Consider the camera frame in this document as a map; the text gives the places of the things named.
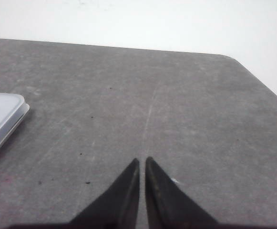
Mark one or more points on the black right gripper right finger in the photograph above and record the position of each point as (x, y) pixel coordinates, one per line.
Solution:
(168, 207)

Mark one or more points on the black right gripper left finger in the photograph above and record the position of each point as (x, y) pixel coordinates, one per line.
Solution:
(117, 207)

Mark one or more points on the silver digital kitchen scale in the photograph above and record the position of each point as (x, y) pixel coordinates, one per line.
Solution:
(13, 109)

